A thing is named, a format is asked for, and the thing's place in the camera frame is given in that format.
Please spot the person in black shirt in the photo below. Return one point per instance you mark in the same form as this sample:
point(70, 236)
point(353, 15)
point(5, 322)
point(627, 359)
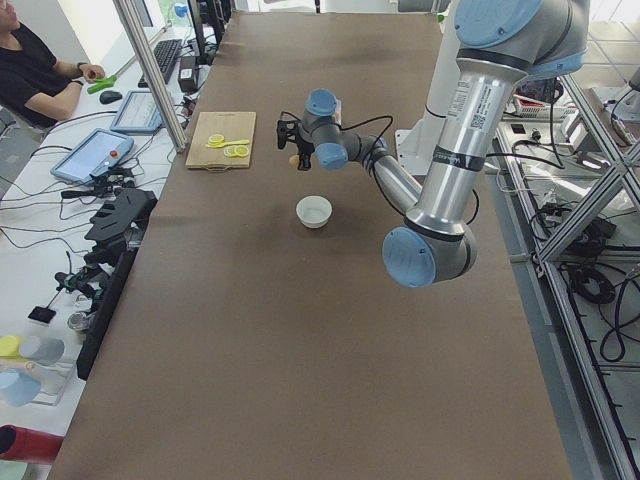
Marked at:
point(36, 86)

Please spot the blue teach pendant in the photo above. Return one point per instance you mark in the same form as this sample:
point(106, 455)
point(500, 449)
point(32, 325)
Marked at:
point(101, 150)
point(138, 114)

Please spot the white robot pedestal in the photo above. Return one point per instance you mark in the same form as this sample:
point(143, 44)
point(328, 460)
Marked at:
point(415, 146)

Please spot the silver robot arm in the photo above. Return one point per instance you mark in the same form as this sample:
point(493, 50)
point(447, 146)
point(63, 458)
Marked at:
point(502, 44)

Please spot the white round bowl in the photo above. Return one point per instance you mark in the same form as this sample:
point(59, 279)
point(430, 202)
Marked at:
point(314, 211)

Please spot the bamboo cutting board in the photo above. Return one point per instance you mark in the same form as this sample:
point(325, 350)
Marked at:
point(233, 126)

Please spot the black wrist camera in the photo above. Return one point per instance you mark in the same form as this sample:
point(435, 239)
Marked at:
point(287, 129)

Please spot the clear plastic egg box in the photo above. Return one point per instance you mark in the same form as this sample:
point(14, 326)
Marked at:
point(338, 111)

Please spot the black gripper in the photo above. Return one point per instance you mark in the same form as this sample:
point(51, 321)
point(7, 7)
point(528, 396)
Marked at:
point(304, 149)

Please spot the green plastic tool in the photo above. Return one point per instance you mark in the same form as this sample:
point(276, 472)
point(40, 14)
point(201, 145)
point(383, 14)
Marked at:
point(102, 84)

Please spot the black keyboard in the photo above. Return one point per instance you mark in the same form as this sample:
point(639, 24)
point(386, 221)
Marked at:
point(166, 53)

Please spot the black computer mouse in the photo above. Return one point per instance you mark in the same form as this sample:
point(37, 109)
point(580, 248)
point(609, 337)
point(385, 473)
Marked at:
point(109, 96)

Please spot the aluminium frame post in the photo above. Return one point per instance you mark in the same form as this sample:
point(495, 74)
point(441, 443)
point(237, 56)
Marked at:
point(133, 27)

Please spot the lemon slice toy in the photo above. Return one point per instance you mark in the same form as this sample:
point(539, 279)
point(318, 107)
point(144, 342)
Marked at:
point(215, 140)
point(236, 151)

